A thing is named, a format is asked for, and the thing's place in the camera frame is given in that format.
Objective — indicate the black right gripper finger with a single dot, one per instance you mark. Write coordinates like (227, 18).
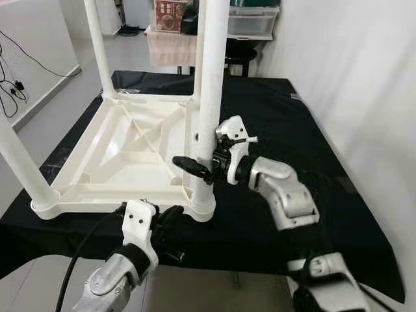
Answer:
(194, 168)

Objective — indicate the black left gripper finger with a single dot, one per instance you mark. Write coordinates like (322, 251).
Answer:
(166, 216)
(175, 221)

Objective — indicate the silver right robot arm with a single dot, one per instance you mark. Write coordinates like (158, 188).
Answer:
(286, 188)

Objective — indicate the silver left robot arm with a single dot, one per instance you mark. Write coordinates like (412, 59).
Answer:
(110, 279)

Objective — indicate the cream plastic table top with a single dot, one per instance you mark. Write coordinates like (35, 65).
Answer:
(130, 169)

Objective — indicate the black table cloth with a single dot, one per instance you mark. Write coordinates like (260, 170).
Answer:
(292, 130)

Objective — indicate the black round stool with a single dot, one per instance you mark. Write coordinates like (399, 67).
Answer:
(240, 55)

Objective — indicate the pink checked cloth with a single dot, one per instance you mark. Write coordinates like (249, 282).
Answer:
(170, 47)

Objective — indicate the clear plastic storage box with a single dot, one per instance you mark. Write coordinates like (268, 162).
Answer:
(253, 21)

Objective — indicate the black plastic bag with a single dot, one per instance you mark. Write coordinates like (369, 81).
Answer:
(190, 18)

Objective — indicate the dark floor mat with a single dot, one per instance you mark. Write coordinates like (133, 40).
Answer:
(132, 30)

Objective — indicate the clear box with orange lid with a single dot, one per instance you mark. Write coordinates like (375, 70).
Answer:
(169, 16)

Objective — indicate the green round lid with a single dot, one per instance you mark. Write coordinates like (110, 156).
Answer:
(257, 3)

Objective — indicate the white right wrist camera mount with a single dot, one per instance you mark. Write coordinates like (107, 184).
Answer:
(233, 133)

